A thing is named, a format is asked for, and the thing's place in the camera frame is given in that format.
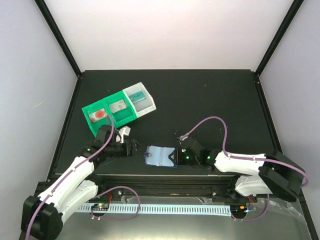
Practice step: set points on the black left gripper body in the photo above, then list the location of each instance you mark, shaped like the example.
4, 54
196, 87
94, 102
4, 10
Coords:
128, 152

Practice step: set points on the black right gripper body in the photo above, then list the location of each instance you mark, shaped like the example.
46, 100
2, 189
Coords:
186, 161

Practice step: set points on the blue leather card holder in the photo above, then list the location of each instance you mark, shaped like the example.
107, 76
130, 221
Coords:
159, 156

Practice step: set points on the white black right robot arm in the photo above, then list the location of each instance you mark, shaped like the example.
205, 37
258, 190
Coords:
250, 167

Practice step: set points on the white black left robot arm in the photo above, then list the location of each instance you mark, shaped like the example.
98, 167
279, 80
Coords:
44, 215

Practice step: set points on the white card red pattern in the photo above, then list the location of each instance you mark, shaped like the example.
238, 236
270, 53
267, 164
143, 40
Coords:
117, 106

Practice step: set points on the teal card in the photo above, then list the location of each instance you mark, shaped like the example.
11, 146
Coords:
137, 97

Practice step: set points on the green bin middle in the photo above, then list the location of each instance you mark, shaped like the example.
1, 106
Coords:
125, 116

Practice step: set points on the green bin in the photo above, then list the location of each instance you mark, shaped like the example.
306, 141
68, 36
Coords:
94, 127
125, 116

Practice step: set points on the green bin left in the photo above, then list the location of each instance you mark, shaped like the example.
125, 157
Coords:
94, 127

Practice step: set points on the white translucent bin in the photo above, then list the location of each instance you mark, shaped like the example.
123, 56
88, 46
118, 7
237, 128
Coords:
144, 107

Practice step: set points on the left controller circuit board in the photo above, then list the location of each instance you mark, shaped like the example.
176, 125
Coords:
100, 207

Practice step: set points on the controller circuit board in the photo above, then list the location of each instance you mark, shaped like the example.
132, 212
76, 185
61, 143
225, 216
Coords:
240, 208
100, 207

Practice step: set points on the right controller circuit board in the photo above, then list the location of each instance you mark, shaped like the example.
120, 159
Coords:
240, 208

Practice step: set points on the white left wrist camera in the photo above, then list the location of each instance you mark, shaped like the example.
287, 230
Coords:
122, 133

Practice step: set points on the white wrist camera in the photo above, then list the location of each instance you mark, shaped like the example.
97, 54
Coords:
122, 133
183, 137

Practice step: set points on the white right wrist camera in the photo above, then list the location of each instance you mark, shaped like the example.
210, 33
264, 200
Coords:
183, 137

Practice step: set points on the black aluminium frame rail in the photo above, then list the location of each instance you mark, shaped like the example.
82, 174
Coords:
221, 188

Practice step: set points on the light blue slotted cable duct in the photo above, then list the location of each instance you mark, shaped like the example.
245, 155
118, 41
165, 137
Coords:
161, 209

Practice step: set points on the black left corner post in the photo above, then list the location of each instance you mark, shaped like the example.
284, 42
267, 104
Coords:
48, 17

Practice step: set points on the black corner post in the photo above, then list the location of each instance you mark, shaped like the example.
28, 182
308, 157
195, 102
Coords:
282, 29
48, 17

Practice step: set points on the black right corner post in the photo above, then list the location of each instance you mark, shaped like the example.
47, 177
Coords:
282, 29

